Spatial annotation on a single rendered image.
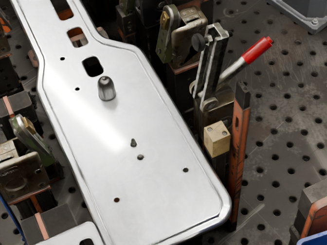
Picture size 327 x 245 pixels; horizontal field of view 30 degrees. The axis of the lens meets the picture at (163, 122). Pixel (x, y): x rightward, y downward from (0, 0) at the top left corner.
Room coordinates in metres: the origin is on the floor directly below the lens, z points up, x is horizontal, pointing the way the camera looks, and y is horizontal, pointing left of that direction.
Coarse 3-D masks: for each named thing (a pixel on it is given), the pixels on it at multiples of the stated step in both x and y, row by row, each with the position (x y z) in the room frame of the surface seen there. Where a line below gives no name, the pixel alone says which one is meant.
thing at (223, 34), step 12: (216, 24) 0.66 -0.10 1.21; (204, 36) 0.64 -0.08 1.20; (216, 36) 0.64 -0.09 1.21; (228, 36) 0.63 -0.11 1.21; (204, 48) 0.65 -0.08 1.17; (216, 48) 0.62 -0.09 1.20; (204, 60) 0.65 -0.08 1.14; (216, 60) 0.62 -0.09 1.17; (204, 72) 0.65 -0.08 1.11; (216, 72) 0.62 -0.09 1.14; (204, 84) 0.64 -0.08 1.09; (216, 84) 0.62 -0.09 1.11; (204, 96) 0.62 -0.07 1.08
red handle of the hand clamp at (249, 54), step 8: (264, 40) 0.67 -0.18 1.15; (256, 48) 0.67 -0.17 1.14; (264, 48) 0.66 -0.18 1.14; (248, 56) 0.66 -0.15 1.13; (256, 56) 0.66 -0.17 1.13; (232, 64) 0.66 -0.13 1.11; (240, 64) 0.65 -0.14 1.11; (248, 64) 0.66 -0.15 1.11; (224, 72) 0.65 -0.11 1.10; (232, 72) 0.65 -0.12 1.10; (224, 80) 0.64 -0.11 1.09; (200, 96) 0.63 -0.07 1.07
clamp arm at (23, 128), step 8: (16, 120) 0.58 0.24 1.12; (24, 120) 0.58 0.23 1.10; (16, 128) 0.56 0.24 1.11; (24, 128) 0.56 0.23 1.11; (32, 128) 0.57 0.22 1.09; (16, 136) 0.56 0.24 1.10; (24, 136) 0.56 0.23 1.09; (32, 136) 0.56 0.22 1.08; (32, 144) 0.56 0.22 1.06; (40, 144) 0.57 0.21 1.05; (40, 152) 0.57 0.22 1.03; (48, 152) 0.57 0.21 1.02; (48, 160) 0.57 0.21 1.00
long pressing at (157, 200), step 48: (48, 0) 0.97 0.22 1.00; (48, 48) 0.83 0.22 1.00; (96, 48) 0.82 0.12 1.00; (48, 96) 0.71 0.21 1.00; (96, 96) 0.70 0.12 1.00; (144, 96) 0.69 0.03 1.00; (96, 144) 0.59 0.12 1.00; (144, 144) 0.58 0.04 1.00; (192, 144) 0.57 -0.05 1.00; (96, 192) 0.49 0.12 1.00; (144, 192) 0.49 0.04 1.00; (192, 192) 0.48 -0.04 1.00; (144, 240) 0.40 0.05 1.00
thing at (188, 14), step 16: (192, 16) 0.82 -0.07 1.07; (176, 32) 0.78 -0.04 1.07; (192, 32) 0.79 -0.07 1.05; (176, 48) 0.78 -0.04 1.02; (192, 48) 0.79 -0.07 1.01; (176, 64) 0.78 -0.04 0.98; (192, 64) 0.79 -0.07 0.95; (176, 80) 0.78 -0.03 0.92; (192, 80) 0.80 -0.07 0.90; (176, 96) 0.78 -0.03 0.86; (192, 96) 0.80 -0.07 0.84; (192, 112) 0.79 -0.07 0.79; (192, 128) 0.79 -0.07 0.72
